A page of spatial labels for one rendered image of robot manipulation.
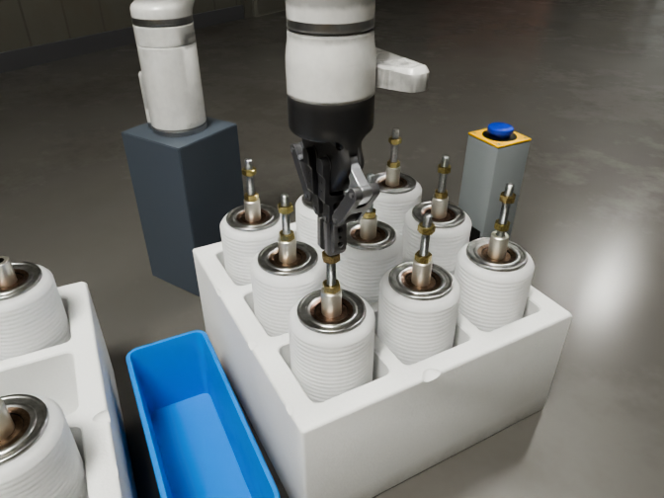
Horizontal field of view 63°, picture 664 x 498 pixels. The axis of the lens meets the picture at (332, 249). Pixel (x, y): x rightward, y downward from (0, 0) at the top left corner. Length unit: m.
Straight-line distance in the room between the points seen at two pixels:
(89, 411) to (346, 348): 0.28
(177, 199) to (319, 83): 0.56
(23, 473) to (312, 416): 0.26
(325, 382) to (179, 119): 0.52
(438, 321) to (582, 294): 0.54
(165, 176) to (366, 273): 0.41
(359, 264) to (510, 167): 0.33
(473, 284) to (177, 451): 0.45
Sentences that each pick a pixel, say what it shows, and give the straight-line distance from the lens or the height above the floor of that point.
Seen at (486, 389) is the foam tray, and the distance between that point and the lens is 0.73.
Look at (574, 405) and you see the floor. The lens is 0.90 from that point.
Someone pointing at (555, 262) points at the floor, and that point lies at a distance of 1.21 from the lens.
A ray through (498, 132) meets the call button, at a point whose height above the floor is 0.33.
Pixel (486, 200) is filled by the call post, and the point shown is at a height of 0.22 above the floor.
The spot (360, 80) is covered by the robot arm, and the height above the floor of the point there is 0.51.
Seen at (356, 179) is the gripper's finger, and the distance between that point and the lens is 0.46.
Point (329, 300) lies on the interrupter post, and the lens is 0.57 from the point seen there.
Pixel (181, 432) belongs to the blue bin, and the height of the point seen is 0.00.
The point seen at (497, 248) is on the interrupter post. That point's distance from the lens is 0.69.
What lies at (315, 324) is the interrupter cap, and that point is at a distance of 0.57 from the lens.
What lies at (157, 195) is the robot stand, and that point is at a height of 0.20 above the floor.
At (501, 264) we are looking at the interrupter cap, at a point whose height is 0.25.
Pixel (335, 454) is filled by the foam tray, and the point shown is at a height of 0.12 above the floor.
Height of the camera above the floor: 0.62
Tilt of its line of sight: 33 degrees down
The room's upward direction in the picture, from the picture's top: straight up
